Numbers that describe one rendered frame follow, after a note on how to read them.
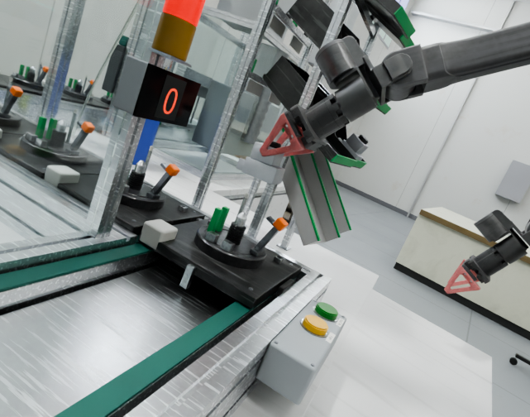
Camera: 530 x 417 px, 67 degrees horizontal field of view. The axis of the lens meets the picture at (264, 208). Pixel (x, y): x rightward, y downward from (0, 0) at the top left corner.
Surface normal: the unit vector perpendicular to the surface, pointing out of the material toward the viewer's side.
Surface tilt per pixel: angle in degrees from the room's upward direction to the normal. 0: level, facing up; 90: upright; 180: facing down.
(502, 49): 80
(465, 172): 90
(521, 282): 90
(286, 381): 90
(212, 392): 0
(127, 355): 0
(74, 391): 0
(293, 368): 90
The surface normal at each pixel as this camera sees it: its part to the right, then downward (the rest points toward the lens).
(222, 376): 0.36, -0.90
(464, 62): -0.12, -0.09
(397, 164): -0.50, 0.02
